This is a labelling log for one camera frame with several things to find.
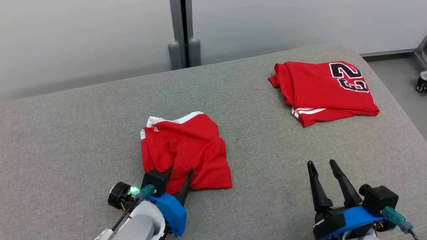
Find right arm black cable teal plug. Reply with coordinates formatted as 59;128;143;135
382;206;419;240

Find grey partition post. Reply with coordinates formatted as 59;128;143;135
168;0;201;70

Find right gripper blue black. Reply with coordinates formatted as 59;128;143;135
307;159;397;240

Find red jersey with number 23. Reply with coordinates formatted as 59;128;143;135
269;61;380;128

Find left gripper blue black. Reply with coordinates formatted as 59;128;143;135
108;166;194;238

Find red shorts with white stripe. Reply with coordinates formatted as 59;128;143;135
140;111;233;195

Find arm black cable teal plug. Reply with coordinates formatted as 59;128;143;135
112;184;156;232
382;206;419;240

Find grey metal frame with caster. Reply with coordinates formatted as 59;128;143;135
415;35;427;94

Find left arm black cable teal plug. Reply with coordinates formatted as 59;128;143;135
112;184;156;232

